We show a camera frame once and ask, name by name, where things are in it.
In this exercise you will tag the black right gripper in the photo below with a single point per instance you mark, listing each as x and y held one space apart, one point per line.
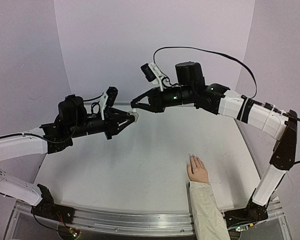
159 100

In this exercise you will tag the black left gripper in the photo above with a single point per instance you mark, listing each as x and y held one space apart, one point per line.
112 121

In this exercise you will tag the clear nail polish bottle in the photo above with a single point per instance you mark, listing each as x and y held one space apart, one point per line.
134 114

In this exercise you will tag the beige sleeved forearm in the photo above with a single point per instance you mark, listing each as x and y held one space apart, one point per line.
209 223

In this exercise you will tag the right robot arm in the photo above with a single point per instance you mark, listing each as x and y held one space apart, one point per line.
278 126

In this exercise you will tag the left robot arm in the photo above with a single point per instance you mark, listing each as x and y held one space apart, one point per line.
22 144

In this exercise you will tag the mannequin hand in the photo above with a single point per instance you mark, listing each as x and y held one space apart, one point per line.
197 171

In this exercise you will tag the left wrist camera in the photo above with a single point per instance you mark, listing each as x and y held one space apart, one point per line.
106 100

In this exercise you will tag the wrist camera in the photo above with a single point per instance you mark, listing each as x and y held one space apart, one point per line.
106 100
154 75

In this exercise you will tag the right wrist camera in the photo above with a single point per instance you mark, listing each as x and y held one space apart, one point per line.
154 75

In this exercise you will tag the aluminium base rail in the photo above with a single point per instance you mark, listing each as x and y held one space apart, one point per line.
94 224

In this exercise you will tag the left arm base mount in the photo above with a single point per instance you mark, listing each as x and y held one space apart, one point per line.
48 209

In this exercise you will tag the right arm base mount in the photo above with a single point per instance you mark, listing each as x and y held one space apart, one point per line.
251 214

